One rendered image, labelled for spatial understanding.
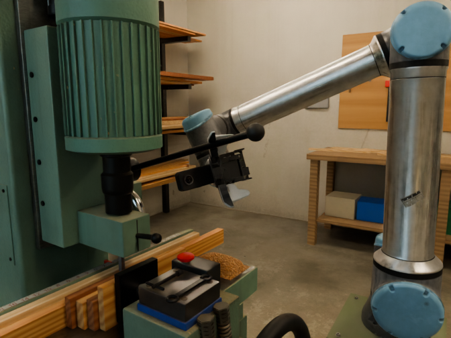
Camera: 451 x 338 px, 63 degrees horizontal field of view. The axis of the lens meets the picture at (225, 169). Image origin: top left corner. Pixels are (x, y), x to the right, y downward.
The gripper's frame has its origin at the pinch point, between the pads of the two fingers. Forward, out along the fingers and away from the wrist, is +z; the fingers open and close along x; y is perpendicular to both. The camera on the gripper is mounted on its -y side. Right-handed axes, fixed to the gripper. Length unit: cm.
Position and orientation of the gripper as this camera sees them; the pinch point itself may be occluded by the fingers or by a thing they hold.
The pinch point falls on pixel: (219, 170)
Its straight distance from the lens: 72.2
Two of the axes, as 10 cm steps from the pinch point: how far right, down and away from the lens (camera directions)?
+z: 0.8, -0.3, -10.0
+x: 2.5, 9.7, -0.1
